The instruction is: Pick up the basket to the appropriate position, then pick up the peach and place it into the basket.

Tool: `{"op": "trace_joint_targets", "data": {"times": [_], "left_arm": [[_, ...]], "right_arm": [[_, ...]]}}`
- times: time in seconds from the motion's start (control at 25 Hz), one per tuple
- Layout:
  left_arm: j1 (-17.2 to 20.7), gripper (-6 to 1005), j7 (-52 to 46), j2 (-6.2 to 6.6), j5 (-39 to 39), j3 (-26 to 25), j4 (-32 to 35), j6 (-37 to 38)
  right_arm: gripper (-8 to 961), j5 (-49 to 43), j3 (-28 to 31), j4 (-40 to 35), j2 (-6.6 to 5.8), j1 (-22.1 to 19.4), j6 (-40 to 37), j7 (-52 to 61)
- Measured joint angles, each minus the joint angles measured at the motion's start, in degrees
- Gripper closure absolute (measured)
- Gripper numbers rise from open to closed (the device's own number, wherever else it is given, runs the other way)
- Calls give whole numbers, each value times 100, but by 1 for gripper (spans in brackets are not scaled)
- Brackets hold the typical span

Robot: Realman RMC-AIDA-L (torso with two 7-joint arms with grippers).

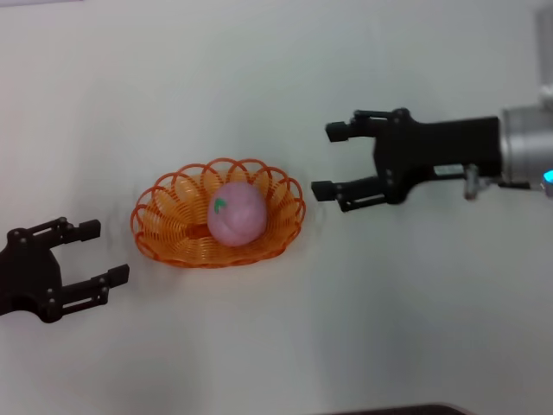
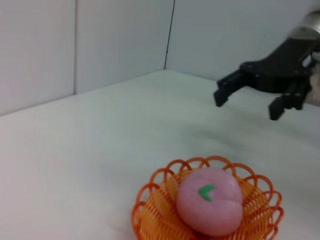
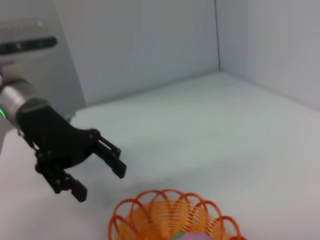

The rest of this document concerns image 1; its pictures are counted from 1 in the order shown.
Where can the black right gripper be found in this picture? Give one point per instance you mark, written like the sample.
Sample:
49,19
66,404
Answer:
440,144

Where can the dark robot torso edge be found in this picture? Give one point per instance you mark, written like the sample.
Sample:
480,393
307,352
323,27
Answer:
402,410

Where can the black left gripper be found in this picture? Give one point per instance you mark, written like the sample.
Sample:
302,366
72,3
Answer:
30,272

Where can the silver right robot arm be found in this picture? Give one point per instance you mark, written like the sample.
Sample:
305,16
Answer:
527,142

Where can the orange woven plastic basket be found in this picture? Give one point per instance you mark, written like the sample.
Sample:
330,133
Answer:
173,233

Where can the pink toy peach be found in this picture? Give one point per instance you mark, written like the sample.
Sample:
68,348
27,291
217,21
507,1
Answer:
239,216

